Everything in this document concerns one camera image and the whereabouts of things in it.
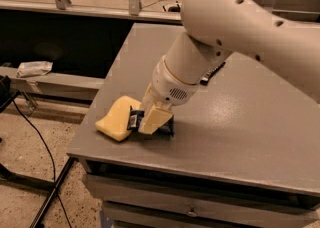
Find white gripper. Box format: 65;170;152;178
138;56;198;135

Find blue rxbar blueberry bar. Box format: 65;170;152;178
127;109;174;136

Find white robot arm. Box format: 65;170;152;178
138;0;320;134

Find yellow sponge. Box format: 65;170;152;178
95;96;140;142

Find black snack bar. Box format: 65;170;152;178
200;62;225;85

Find grey drawer cabinet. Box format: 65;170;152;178
81;160;320;228

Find grey low shelf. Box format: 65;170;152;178
0;67;104;101

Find black tripod leg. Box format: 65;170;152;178
0;158;75;228

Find black floor cable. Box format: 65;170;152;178
11;100;74;228

